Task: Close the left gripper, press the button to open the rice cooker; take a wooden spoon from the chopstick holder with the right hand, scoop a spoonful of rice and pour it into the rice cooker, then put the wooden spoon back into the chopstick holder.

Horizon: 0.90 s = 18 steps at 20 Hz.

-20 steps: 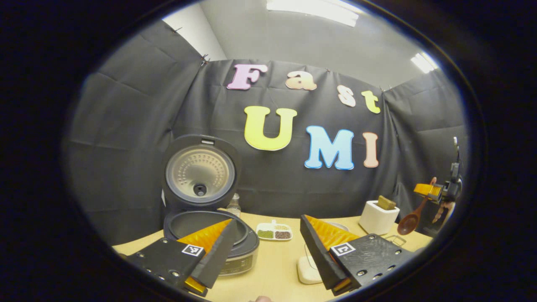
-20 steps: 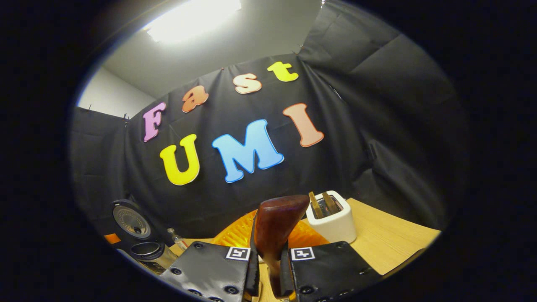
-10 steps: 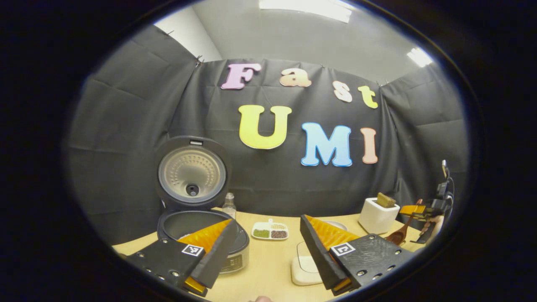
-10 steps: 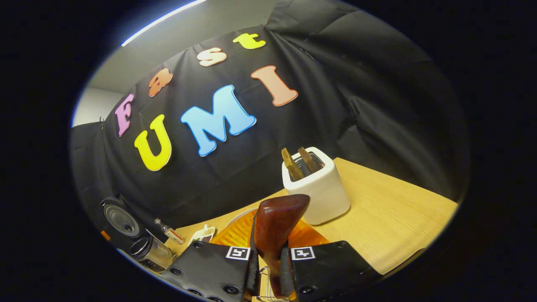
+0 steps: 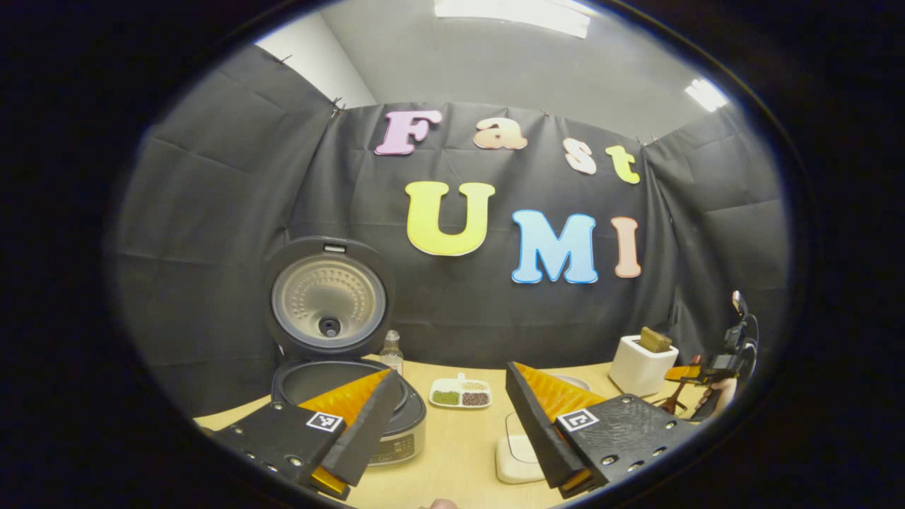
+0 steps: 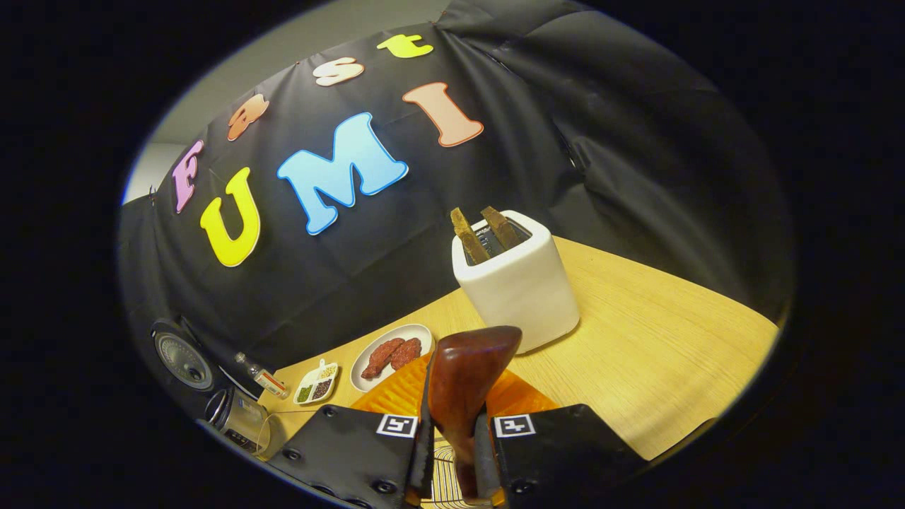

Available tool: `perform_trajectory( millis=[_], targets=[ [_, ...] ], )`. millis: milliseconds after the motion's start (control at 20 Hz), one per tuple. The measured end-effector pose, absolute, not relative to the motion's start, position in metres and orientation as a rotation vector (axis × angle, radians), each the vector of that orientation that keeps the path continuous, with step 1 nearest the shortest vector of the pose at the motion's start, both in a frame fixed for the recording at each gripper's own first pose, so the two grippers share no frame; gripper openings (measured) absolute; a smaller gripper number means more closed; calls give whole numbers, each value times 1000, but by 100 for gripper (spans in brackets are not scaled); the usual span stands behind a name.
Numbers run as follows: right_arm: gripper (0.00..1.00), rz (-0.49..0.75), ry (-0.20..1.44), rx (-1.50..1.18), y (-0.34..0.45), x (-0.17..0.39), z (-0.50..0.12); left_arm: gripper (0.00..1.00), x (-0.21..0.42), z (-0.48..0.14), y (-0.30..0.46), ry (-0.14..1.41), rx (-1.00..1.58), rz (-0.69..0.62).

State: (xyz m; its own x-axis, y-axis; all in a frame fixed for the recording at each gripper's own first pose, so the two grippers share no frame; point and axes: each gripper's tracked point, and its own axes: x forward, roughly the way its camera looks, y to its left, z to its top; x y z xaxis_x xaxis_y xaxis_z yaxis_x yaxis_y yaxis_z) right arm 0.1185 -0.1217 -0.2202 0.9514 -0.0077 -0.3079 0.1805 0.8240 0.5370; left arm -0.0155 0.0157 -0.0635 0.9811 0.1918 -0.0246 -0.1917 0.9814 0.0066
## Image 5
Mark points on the large ceiling light panel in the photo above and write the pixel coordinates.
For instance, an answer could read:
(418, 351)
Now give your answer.
(512, 14)

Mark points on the black backdrop cloth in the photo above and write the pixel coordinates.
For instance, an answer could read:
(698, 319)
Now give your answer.
(212, 247)

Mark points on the black cloth clip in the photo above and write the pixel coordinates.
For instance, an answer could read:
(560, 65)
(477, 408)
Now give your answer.
(338, 107)

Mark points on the small ceiling light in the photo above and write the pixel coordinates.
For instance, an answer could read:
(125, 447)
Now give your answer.
(705, 94)

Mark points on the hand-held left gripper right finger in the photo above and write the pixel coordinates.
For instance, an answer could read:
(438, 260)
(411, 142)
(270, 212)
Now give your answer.
(541, 431)

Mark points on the white toaster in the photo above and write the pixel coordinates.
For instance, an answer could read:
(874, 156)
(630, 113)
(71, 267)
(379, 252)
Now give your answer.
(640, 371)

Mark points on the clear rice container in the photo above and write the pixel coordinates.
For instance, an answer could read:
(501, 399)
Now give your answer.
(520, 459)

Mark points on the small clear bottle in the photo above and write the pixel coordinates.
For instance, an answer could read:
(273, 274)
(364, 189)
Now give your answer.
(391, 357)

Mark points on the black and silver rice cooker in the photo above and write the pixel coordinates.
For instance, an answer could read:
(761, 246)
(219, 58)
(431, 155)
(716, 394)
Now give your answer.
(329, 304)

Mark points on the white sectioned dish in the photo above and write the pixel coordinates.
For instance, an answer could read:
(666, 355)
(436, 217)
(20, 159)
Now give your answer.
(459, 387)

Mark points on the round white plate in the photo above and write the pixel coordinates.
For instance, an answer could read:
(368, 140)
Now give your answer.
(576, 382)

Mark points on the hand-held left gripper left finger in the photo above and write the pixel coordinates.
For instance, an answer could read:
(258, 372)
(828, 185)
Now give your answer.
(368, 431)

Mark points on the brown wooden spoon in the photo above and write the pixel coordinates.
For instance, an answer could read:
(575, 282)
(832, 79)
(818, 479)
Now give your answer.
(677, 396)

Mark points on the green beans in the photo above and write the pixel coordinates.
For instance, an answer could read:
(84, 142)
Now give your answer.
(445, 398)

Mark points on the brown toast slice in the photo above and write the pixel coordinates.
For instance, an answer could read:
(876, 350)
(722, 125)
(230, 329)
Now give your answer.
(655, 341)

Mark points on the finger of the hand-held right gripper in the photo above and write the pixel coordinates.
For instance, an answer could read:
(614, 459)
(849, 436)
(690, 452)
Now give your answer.
(686, 373)

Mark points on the dark red beans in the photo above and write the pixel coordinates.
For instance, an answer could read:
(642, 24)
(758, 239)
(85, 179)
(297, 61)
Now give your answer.
(475, 399)

